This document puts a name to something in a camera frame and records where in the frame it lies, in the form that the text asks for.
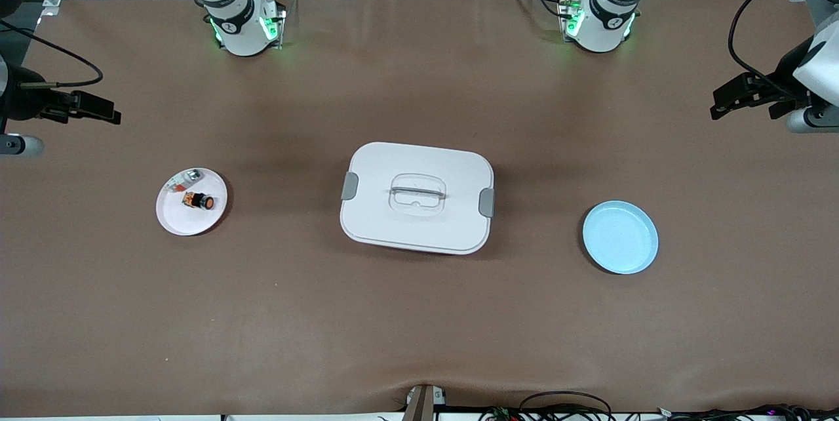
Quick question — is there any orange push-button switch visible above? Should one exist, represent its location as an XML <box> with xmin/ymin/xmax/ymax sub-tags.
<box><xmin>182</xmin><ymin>190</ymin><xmax>216</xmax><ymax>211</ymax></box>

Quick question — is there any pale pink round plate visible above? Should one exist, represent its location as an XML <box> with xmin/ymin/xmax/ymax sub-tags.
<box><xmin>155</xmin><ymin>167</ymin><xmax>229</xmax><ymax>237</ymax></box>

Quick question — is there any light blue round plate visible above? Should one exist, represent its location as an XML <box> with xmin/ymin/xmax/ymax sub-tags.
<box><xmin>582</xmin><ymin>201</ymin><xmax>659</xmax><ymax>275</ymax></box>

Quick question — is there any white lidded storage box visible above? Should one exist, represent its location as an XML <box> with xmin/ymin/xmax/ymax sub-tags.
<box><xmin>340</xmin><ymin>142</ymin><xmax>495</xmax><ymax>256</ymax></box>

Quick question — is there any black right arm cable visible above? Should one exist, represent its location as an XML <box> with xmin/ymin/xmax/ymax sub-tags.
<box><xmin>0</xmin><ymin>18</ymin><xmax>105</xmax><ymax>89</ymax></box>

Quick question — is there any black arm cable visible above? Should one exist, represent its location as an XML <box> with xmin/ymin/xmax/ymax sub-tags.
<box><xmin>727</xmin><ymin>0</ymin><xmax>839</xmax><ymax>92</ymax></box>
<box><xmin>0</xmin><ymin>18</ymin><xmax>105</xmax><ymax>89</ymax></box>

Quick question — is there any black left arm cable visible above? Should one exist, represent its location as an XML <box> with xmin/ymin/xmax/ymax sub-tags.
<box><xmin>727</xmin><ymin>0</ymin><xmax>839</xmax><ymax>92</ymax></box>

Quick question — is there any tangled cable bundle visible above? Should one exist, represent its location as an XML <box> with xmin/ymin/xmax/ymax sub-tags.
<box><xmin>478</xmin><ymin>404</ymin><xmax>839</xmax><ymax>421</ymax></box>

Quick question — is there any clear lid handle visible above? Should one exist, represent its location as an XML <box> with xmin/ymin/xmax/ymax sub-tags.
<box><xmin>389</xmin><ymin>173</ymin><xmax>448</xmax><ymax>216</ymax></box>

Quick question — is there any black looped cable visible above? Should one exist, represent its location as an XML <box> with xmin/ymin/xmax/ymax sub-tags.
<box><xmin>519</xmin><ymin>391</ymin><xmax>614</xmax><ymax>421</ymax></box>

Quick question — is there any brown mount post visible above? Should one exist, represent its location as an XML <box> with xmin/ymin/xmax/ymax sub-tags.
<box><xmin>401</xmin><ymin>384</ymin><xmax>448</xmax><ymax>421</ymax></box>

